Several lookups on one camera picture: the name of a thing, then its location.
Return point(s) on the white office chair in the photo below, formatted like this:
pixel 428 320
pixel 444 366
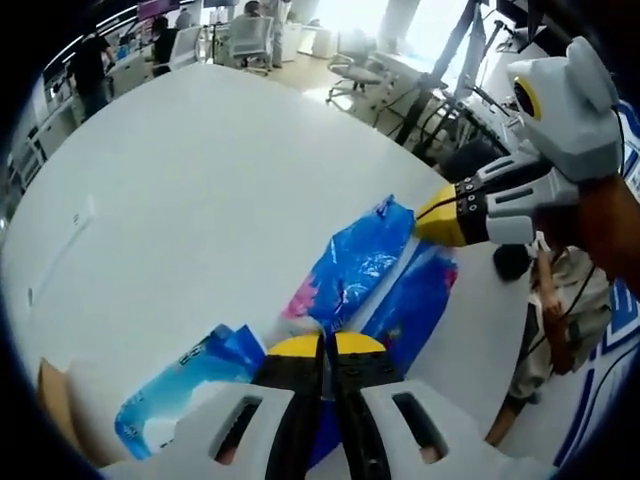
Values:
pixel 187 45
pixel 252 42

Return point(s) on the grey office chair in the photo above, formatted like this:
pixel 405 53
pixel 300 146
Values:
pixel 357 72

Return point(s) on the blue white wall poster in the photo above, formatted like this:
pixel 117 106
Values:
pixel 615 320

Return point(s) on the brown cardboard shoe box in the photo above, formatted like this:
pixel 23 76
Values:
pixel 55 400

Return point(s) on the blue pink soft item packet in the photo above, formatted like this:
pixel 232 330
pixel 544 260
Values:
pixel 350 270
pixel 415 310

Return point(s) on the light blue soft item packet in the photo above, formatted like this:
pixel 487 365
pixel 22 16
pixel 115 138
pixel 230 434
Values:
pixel 165 400

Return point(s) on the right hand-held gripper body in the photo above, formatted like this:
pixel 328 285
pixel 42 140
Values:
pixel 570 110

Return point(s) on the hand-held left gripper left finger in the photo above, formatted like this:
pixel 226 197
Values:
pixel 230 450

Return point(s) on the pink wall screen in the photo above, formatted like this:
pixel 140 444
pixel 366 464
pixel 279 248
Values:
pixel 160 7

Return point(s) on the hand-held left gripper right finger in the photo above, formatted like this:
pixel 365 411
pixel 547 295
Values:
pixel 370 370

